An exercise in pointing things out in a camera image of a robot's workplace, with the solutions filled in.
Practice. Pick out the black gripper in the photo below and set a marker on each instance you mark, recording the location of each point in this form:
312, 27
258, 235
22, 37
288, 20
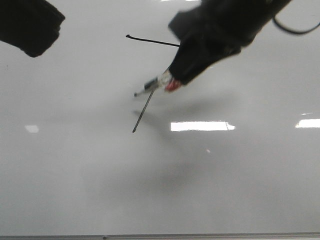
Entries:
215, 30

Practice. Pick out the whiteboard marker pen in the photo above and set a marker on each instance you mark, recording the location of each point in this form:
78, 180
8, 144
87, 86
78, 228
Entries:
164, 80

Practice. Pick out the white glossy whiteboard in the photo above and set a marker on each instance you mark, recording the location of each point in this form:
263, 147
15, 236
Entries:
235, 151

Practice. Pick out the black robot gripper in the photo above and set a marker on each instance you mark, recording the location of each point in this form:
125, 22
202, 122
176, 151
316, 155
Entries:
30, 25

